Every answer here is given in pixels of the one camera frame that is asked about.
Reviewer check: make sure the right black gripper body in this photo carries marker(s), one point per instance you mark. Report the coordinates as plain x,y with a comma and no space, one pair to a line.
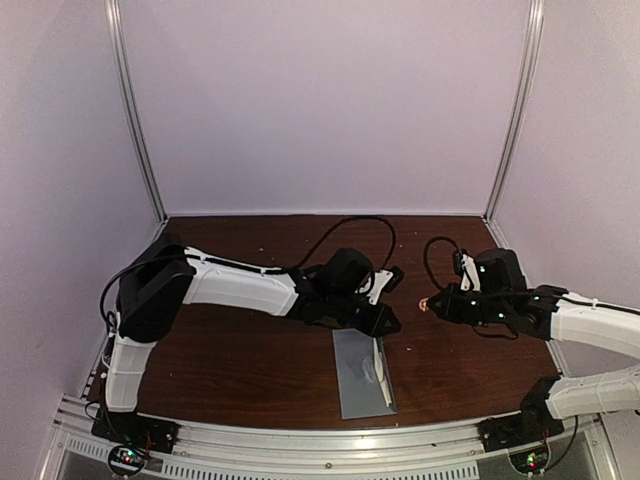
491,308

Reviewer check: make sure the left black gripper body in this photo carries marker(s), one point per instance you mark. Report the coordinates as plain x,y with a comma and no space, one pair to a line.
342,304

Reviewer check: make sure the beige letter paper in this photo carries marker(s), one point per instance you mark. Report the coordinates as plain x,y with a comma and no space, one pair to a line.
381,372

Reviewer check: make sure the grey envelope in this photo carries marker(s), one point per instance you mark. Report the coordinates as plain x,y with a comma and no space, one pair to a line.
359,391

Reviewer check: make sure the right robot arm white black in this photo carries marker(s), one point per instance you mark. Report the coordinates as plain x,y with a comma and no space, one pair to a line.
493,290

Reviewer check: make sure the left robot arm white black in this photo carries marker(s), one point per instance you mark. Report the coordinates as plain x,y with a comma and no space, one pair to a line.
168,275

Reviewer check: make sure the right circuit board with leds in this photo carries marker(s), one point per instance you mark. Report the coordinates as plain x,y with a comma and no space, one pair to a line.
529,462

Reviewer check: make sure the circuit board with leds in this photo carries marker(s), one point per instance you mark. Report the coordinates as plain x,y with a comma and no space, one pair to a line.
124,461
529,462

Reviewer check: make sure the left circuit board with leds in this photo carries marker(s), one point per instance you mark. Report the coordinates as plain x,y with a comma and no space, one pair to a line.
124,461

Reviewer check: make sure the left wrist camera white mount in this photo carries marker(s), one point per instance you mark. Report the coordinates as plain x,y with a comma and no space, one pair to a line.
382,281

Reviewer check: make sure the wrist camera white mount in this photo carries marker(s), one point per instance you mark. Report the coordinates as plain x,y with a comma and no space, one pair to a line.
382,281
465,268

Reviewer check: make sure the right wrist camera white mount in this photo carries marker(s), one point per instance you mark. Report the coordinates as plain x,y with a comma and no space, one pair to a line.
465,268

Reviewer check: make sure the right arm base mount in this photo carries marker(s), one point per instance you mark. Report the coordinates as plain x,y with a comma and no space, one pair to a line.
518,429

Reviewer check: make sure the front aluminium rail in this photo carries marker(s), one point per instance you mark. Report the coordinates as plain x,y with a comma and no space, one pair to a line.
446,451

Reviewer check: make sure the right aluminium frame post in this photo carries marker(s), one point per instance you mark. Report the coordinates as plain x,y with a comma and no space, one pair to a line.
528,65

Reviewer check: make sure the aluminium frame post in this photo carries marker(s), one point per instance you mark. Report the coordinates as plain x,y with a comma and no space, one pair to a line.
132,115
528,65

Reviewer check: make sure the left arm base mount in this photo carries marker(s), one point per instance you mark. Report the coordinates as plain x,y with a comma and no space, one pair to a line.
145,433

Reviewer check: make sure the left aluminium frame post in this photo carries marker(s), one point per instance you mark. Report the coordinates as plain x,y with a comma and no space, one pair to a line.
132,115

